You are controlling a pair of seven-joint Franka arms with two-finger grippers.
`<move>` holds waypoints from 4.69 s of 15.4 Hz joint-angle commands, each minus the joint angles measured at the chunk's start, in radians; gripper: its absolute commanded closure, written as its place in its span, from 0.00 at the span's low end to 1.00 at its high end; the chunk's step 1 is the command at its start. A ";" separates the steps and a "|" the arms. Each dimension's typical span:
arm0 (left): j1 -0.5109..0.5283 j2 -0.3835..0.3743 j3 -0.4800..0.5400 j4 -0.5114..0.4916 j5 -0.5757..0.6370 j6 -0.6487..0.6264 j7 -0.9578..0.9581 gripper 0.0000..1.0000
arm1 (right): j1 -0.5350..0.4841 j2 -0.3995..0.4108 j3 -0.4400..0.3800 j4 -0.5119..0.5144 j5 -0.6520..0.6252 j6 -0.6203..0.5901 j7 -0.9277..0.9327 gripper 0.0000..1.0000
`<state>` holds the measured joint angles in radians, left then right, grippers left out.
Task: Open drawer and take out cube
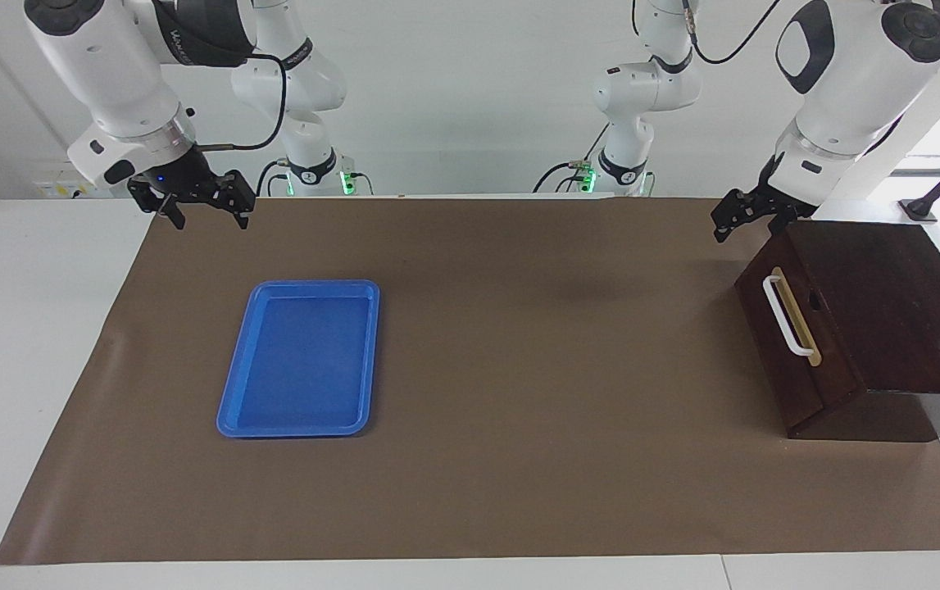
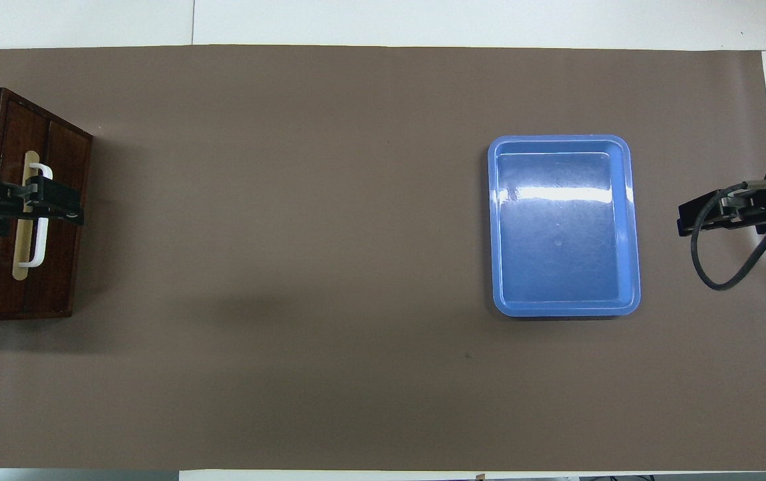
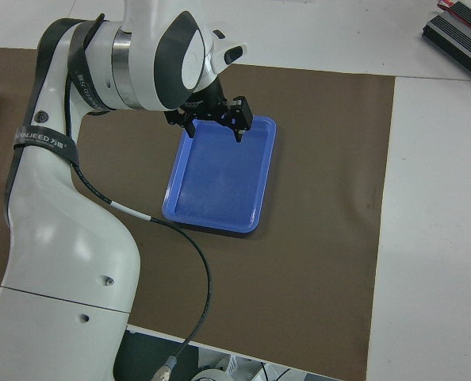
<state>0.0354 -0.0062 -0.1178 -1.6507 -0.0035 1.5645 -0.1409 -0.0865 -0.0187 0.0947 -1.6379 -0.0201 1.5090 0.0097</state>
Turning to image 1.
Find wooden drawer with white handle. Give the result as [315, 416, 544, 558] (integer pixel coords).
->
[735, 232, 865, 438]

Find dark wooden drawer cabinet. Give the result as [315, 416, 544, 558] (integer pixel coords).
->
[785, 220, 940, 443]

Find blue plastic tray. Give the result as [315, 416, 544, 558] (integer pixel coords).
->
[216, 279, 381, 439]

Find brown table mat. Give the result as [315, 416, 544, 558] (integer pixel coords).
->
[0, 195, 940, 566]

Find black right base cable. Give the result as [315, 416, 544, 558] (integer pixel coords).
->
[257, 160, 290, 197]

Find black base cable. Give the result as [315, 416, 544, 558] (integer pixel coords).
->
[257, 160, 290, 197]
[533, 123, 611, 194]

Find white wall socket box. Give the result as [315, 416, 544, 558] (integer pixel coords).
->
[34, 162, 98, 199]

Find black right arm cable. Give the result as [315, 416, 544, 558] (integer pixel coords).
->
[191, 51, 288, 152]

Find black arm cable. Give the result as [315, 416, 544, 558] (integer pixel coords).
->
[191, 51, 288, 152]
[681, 0, 783, 66]

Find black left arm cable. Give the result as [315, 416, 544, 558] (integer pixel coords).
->
[681, 0, 783, 66]

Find black left base cable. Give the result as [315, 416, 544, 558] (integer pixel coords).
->
[533, 123, 611, 194]

